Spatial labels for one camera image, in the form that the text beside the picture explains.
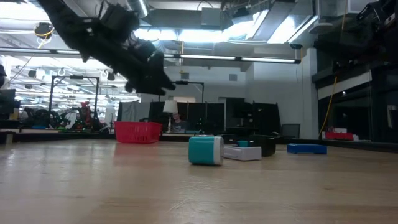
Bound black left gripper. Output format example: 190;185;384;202
124;40;177;96

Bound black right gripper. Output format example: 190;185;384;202
313;0;398;63

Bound teal pencil sharpener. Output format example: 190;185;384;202
188;136;224;166

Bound blue rectangular box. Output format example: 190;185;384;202
286;143;328;155

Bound black bowl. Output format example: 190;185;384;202
248;134;277;157

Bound white shade table lamp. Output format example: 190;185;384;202
162;99;178;133

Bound grey partition panel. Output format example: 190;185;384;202
117;101;150;122

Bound person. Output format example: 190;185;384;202
170;112;187;133

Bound red plastic basket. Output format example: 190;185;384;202
114;121;163;144

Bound black partition panels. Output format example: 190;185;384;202
148;98;282;136

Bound red and black robot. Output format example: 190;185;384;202
71;101;103;131

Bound long ceiling light fixture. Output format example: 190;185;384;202
0;46;302;65

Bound grey ceiling unit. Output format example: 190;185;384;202
201;7;223;26

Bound red box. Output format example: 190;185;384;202
325;131;354;141

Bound white digital timer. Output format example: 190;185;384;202
223;146;262;161

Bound black monitor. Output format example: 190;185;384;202
0;88;16;121

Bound black metal stand frame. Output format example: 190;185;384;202
49;74;100;125
174;80;205;103

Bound yellow hanging cable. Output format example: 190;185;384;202
318;0;348;139

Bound silver ventilation duct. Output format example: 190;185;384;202
251;0;318;44

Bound black aluminium table frame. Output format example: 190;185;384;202
0;130;398;154

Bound black and yellow cable reel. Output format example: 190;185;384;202
34;22;55;40

